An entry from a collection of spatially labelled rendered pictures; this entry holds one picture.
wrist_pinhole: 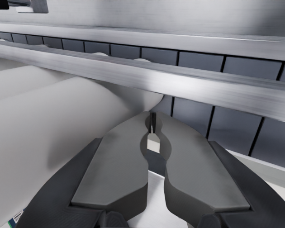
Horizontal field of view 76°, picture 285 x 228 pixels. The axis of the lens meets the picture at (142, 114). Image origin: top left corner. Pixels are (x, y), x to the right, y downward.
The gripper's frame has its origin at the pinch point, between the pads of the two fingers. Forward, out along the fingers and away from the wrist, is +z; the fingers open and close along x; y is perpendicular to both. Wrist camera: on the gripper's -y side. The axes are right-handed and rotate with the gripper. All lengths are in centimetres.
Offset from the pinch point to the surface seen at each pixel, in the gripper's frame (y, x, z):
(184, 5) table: -7.4, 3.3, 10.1
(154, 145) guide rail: 4.3, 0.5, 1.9
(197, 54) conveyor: -3.6, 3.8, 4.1
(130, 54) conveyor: -2.9, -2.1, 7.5
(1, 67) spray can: -1.4, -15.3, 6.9
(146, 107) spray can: 0.4, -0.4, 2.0
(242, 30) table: -5.3, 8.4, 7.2
